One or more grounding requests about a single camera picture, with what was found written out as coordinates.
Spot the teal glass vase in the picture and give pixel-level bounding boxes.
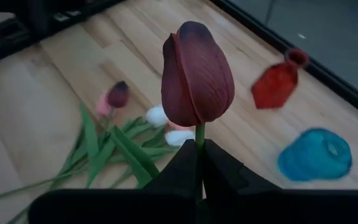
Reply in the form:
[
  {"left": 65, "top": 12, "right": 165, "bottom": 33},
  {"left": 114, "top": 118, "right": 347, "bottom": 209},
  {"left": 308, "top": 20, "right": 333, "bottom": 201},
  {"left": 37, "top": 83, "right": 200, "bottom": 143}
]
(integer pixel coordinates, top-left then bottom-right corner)
[{"left": 277, "top": 127, "right": 353, "bottom": 182}]

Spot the white tulip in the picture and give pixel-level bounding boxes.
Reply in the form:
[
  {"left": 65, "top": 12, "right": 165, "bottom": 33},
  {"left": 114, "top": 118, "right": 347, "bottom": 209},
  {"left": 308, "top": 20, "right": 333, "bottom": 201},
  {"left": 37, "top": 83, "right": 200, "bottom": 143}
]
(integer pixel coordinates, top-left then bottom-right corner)
[
  {"left": 107, "top": 129, "right": 195, "bottom": 189},
  {"left": 85, "top": 105, "right": 170, "bottom": 187}
]

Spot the black table border rail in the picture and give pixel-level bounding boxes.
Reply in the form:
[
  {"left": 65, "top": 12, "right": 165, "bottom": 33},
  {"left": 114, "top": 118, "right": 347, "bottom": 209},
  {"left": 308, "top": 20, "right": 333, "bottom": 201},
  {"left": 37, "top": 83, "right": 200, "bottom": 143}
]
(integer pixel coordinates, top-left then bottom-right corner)
[{"left": 208, "top": 0, "right": 358, "bottom": 124}]

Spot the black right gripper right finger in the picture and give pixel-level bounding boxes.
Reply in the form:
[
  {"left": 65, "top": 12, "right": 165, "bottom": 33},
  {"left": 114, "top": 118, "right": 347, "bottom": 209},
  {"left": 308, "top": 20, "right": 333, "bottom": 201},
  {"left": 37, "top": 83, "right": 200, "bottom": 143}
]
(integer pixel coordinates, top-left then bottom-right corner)
[{"left": 202, "top": 138, "right": 358, "bottom": 224}]

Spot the red glass vase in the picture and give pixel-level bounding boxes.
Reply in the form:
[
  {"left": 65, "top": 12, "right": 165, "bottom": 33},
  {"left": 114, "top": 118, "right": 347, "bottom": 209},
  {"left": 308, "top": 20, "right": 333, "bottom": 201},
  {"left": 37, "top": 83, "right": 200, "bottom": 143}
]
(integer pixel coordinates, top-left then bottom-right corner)
[{"left": 250, "top": 48, "right": 310, "bottom": 110}]

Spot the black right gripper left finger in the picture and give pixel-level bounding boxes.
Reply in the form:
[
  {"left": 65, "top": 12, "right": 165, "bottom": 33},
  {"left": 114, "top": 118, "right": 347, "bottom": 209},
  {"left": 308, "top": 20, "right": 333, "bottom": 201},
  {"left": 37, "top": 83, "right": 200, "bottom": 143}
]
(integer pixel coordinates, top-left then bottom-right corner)
[{"left": 28, "top": 139, "right": 203, "bottom": 224}]

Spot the dark red tulip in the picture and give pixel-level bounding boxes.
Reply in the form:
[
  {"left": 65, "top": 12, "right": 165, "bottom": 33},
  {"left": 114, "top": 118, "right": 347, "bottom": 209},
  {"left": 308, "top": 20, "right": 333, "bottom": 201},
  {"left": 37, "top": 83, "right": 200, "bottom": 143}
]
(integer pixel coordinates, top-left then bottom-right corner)
[
  {"left": 109, "top": 21, "right": 236, "bottom": 202},
  {"left": 73, "top": 80, "right": 131, "bottom": 162}
]

